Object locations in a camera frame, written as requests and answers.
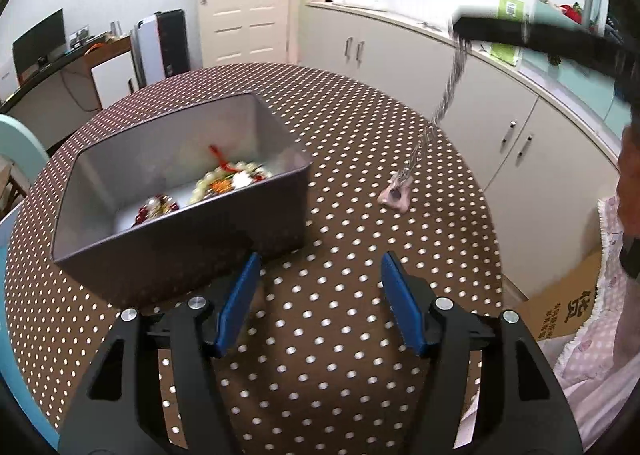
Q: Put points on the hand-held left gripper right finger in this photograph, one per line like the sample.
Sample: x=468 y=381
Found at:
x=400 y=305

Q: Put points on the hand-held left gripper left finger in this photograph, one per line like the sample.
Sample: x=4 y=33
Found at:
x=240 y=305

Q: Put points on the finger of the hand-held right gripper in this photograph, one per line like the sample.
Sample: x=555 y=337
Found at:
x=525 y=35

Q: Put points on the silver metal tin box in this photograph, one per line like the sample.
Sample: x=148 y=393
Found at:
x=200 y=235

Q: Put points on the person's right forearm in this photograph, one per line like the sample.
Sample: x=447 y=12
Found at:
x=631 y=175

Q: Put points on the green paper bag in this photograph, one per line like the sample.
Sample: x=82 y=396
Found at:
x=506 y=50

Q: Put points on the red plush toy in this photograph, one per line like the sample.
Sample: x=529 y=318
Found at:
x=571 y=12

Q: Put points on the bunch of keys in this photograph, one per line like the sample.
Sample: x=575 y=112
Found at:
x=428 y=25

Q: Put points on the beige sideboard cabinet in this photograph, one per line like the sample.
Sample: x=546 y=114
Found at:
x=400 y=70

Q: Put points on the cardboard box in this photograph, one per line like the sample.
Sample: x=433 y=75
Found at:
x=565 y=305

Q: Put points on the white folded clothing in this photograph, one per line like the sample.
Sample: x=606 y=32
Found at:
x=362 y=0

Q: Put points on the brown polka dot tablecloth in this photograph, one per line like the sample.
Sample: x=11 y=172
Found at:
x=350 y=145

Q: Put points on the white door small cabinet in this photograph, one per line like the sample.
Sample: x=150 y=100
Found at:
x=115 y=80

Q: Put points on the wooden chair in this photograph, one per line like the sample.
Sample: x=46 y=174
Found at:
x=11 y=185

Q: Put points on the white air cooler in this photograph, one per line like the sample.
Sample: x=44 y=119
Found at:
x=146 y=55

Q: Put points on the black suitcase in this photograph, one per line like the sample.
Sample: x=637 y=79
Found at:
x=174 y=45

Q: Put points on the white panel door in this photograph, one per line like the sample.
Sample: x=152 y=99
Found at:
x=250 y=0

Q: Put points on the dark wooden desk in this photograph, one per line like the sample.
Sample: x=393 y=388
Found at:
x=30 y=100

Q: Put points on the black computer monitor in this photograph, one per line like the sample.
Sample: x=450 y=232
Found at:
x=40 y=42

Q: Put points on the teal curved bed frame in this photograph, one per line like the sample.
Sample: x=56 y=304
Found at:
x=20 y=132

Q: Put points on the wall socket panel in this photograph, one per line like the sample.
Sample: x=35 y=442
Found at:
x=80 y=36

